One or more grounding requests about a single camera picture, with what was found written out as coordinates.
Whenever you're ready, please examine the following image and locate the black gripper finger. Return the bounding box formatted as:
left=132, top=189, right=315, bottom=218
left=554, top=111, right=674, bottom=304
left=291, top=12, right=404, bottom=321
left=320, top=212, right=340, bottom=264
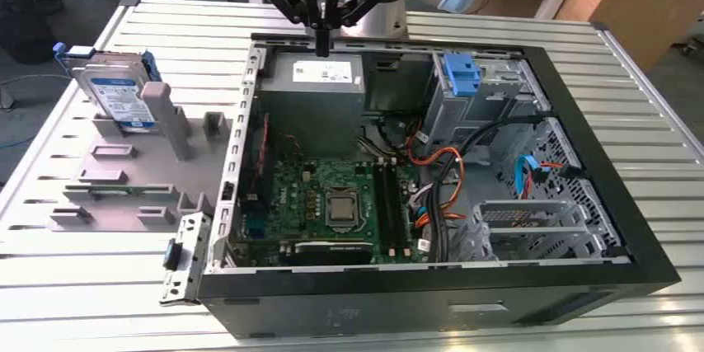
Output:
left=254, top=0, right=326, bottom=59
left=323, top=0, right=399, bottom=59

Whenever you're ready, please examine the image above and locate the hard disk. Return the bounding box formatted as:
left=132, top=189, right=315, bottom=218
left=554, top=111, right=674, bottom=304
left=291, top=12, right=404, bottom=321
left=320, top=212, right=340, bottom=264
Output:
left=52, top=41, right=162, bottom=135

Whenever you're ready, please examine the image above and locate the metal disk bay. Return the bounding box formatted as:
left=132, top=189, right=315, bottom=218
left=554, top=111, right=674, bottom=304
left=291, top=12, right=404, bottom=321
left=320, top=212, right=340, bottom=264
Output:
left=450, top=199, right=623, bottom=262

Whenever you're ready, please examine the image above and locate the blue plastic drive latch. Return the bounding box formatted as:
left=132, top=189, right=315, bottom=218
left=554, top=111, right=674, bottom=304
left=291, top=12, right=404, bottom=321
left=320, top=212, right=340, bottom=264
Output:
left=443, top=54, right=482, bottom=97

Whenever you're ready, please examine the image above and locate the grey power supply unit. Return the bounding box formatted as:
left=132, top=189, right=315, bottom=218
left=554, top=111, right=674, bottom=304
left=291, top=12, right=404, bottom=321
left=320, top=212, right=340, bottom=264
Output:
left=258, top=53, right=368, bottom=159

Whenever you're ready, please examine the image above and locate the grey metal drive cage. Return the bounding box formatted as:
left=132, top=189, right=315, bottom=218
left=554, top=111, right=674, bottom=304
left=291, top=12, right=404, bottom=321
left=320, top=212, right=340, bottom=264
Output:
left=426, top=53, right=551, bottom=147

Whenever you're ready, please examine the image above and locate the green motherboard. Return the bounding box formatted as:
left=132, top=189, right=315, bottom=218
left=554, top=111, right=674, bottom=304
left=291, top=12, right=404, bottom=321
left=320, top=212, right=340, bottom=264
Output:
left=230, top=156, right=436, bottom=266

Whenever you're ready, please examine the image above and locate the CPU socket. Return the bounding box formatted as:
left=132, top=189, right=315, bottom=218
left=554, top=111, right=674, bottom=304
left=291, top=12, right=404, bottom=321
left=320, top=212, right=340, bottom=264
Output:
left=320, top=185, right=368, bottom=234

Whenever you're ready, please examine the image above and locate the black RAM slot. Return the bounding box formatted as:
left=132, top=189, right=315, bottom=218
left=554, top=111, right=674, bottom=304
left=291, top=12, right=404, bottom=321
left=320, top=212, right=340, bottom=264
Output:
left=387, top=157, right=414, bottom=257
left=372, top=157, right=399, bottom=257

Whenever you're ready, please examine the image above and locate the grey parts rack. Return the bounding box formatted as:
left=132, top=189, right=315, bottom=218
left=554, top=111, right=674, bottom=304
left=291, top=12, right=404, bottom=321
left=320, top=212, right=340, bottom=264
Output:
left=47, top=82, right=236, bottom=233

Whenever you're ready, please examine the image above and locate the black bin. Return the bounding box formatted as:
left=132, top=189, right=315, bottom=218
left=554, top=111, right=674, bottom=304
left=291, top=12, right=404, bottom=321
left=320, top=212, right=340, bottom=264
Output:
left=0, top=0, right=66, bottom=65

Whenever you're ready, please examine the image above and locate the silver CPU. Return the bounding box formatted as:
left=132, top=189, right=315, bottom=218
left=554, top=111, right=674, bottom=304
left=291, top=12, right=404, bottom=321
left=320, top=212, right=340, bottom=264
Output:
left=328, top=197, right=359, bottom=221

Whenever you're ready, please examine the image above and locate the wooden cabinet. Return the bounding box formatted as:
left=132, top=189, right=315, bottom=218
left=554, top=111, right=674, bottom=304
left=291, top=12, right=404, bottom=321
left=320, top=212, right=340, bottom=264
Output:
left=591, top=0, right=704, bottom=73

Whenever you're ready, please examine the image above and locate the green RAM stick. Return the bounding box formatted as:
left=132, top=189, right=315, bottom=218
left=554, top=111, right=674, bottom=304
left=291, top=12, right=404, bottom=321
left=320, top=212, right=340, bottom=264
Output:
left=66, top=185, right=172, bottom=199

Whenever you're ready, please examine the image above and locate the black graphics card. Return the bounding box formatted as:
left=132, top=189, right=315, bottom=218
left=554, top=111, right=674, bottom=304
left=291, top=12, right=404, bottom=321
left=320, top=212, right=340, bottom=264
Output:
left=278, top=240, right=375, bottom=266

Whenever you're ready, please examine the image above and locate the blue VGA connector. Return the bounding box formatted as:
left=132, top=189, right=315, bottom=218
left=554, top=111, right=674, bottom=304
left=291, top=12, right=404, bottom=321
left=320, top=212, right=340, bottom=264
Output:
left=162, top=240, right=183, bottom=270

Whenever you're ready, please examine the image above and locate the black PC case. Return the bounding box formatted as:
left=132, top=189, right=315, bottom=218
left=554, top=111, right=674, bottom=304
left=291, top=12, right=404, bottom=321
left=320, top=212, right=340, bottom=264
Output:
left=158, top=32, right=683, bottom=339

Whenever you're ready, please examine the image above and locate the thin red fan wire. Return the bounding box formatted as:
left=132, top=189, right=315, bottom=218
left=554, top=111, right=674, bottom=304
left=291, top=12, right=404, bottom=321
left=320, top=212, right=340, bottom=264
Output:
left=236, top=112, right=272, bottom=204

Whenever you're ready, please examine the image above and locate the orange power wire bundle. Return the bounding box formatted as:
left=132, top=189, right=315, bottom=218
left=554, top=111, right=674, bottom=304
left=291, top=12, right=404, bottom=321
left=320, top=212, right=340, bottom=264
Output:
left=406, top=116, right=468, bottom=229

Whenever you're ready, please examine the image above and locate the blue data wire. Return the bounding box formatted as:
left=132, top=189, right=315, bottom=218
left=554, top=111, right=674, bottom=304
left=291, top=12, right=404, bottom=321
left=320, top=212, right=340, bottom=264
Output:
left=516, top=153, right=538, bottom=199

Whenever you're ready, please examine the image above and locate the thick black internal cable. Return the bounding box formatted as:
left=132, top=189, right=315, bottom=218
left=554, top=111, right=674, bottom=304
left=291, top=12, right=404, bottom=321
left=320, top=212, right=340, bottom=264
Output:
left=431, top=115, right=551, bottom=263

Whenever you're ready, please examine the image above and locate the red data wire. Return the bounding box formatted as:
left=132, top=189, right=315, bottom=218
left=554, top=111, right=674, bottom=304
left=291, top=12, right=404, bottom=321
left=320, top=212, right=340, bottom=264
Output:
left=526, top=162, right=584, bottom=195

